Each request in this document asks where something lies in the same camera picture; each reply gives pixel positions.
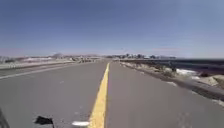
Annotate row of distant buildings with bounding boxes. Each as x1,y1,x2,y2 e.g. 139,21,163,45
103,53,178,61

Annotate yellow painted line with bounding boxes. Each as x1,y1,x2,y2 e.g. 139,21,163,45
87,62,111,128

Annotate rocky dirt verge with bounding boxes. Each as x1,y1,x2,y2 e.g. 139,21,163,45
120,61,224,90

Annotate grey asphalt road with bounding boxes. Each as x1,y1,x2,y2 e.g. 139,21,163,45
0,60,224,128

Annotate distant hills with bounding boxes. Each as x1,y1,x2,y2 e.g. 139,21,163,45
49,52,101,61

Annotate pale sandy verge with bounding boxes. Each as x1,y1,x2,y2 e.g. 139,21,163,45
0,58,81,71

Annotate white painted line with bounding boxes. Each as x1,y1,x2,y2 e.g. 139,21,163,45
0,63,79,81

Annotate robot's own part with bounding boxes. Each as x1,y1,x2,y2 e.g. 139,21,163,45
33,115,56,128

